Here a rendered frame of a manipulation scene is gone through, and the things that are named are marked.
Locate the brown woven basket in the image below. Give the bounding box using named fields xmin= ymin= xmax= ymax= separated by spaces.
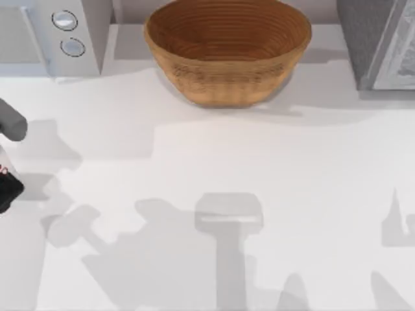
xmin=143 ymin=0 xmax=313 ymax=109

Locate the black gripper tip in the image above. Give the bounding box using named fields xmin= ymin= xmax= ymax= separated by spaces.
xmin=0 ymin=170 xmax=26 ymax=215

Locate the large round microwave knob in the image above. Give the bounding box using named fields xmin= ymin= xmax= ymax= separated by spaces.
xmin=51 ymin=9 xmax=79 ymax=32

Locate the pale microwave oven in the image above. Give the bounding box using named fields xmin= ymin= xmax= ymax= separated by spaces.
xmin=0 ymin=0 xmax=113 ymax=78

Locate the small round microwave knob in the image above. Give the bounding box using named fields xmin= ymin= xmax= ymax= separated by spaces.
xmin=59 ymin=36 xmax=87 ymax=58

